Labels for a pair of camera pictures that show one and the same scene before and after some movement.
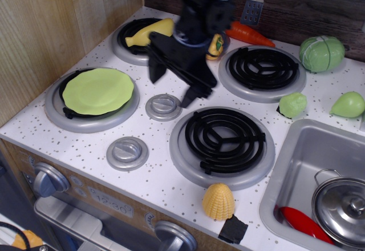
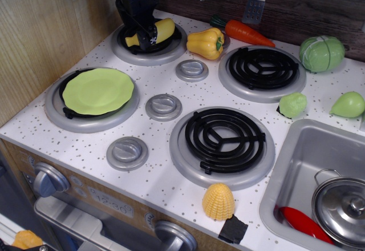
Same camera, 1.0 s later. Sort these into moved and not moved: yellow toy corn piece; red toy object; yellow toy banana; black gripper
Moved: black gripper
Not moved: yellow toy corn piece; yellow toy banana; red toy object
